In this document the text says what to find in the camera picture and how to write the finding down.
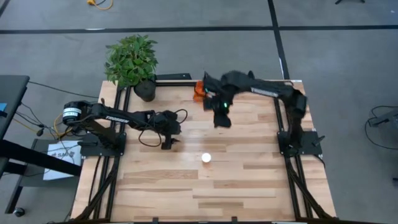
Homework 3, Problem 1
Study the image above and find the green leafy plant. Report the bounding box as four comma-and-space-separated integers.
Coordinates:
104, 34, 159, 88

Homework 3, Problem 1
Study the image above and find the black desk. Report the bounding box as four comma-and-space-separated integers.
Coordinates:
0, 74, 82, 215

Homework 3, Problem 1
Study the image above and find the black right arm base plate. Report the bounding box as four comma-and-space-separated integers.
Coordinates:
277, 130, 323, 156

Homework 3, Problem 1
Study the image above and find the black plant pot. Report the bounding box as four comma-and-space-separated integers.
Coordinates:
133, 79, 157, 103

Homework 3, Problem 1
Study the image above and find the orange plastic basket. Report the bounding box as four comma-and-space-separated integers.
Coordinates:
192, 80, 208, 103

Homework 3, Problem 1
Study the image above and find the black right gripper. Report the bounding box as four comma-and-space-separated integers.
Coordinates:
203, 71, 239, 129

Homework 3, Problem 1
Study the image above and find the yellow floor cable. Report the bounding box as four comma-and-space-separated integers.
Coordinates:
86, 0, 114, 11

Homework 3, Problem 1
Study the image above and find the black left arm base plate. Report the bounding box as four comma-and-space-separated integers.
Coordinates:
80, 132, 127, 157

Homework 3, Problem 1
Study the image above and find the black aluminium table frame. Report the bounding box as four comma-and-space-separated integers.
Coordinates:
73, 79, 335, 223

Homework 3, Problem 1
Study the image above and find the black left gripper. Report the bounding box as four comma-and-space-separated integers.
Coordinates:
154, 109, 182, 151

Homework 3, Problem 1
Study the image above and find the white printed paper sheet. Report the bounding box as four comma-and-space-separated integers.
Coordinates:
42, 140, 82, 181

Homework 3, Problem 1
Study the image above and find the long black floor cable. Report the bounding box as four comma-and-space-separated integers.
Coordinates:
28, 80, 100, 99

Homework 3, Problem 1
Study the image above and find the black looped floor cable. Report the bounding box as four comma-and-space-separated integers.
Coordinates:
364, 105, 398, 151

